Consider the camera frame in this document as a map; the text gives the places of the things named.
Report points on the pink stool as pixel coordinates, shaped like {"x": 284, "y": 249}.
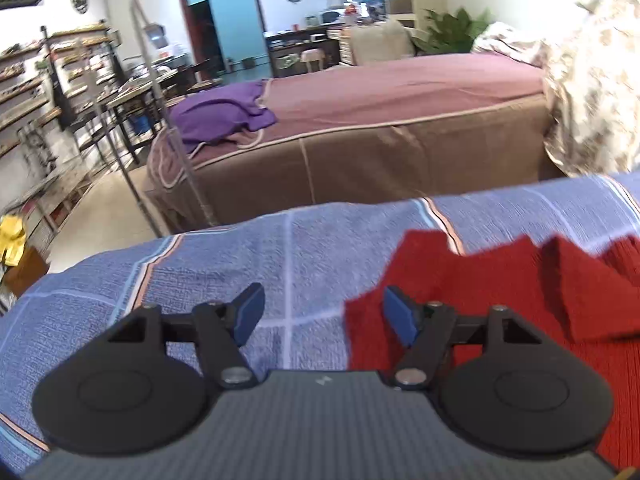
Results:
{"x": 312, "y": 57}

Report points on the green potted plant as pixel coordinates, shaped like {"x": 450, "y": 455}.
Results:
{"x": 450, "y": 30}

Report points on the black metal table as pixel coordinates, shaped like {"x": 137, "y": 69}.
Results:
{"x": 135, "y": 100}

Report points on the purple cloth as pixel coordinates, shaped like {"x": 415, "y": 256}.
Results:
{"x": 220, "y": 115}

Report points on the wall shelves with trinkets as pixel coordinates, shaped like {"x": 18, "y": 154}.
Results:
{"x": 35, "y": 80}

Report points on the white microwave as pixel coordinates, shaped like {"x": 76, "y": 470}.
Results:
{"x": 330, "y": 16}

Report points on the bed with mauve cover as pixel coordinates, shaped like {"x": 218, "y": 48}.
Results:
{"x": 380, "y": 120}

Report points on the black round wall decor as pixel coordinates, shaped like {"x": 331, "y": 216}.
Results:
{"x": 79, "y": 0}

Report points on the floral beige quilt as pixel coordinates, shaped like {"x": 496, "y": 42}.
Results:
{"x": 595, "y": 75}

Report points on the floral pillow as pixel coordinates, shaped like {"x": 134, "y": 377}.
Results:
{"x": 510, "y": 45}

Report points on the blue plaid bed sheet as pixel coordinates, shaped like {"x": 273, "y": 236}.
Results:
{"x": 280, "y": 260}

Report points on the yellow cloth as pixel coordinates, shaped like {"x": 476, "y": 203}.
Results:
{"x": 11, "y": 237}

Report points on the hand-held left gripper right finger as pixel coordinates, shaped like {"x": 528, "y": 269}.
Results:
{"x": 400, "y": 317}

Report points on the dark wooden desk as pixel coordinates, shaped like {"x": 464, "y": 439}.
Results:
{"x": 300, "y": 45}

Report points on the blue door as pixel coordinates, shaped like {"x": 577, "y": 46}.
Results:
{"x": 235, "y": 25}

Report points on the red knit sweater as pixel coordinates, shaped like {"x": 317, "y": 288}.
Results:
{"x": 525, "y": 300}

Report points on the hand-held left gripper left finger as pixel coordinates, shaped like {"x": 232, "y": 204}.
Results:
{"x": 248, "y": 310}

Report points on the chair with white cover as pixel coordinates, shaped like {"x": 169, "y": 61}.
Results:
{"x": 382, "y": 42}

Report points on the metal stand pole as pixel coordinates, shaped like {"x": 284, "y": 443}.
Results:
{"x": 165, "y": 110}

